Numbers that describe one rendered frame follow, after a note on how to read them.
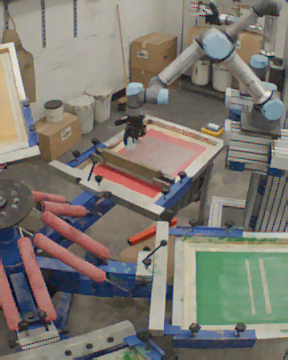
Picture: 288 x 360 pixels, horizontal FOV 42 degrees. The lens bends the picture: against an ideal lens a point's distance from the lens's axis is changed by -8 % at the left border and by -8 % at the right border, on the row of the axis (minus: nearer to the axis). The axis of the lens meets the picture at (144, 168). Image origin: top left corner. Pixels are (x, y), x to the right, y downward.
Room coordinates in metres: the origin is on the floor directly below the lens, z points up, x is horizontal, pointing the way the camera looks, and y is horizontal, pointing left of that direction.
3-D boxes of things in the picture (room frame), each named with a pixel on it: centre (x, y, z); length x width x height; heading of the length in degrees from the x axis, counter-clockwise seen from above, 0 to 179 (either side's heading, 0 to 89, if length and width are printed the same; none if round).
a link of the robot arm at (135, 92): (1.73, 0.05, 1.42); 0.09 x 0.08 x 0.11; 88
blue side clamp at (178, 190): (1.57, -0.15, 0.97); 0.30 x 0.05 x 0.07; 147
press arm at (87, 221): (1.55, 0.19, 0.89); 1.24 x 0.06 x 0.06; 147
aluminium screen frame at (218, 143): (1.92, -0.04, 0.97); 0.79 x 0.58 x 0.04; 147
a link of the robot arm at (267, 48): (2.43, -0.79, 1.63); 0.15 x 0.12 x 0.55; 143
